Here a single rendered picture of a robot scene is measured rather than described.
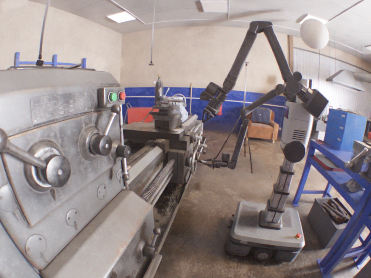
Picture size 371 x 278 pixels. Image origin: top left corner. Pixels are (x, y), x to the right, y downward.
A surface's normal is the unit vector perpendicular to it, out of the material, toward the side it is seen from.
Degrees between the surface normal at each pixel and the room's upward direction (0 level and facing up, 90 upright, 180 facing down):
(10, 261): 90
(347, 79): 82
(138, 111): 90
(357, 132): 90
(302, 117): 90
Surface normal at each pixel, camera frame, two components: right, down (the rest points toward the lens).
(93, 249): 0.54, -0.76
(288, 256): -0.38, 0.25
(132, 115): 0.13, 0.29
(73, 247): 0.04, -0.96
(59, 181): 0.97, 0.10
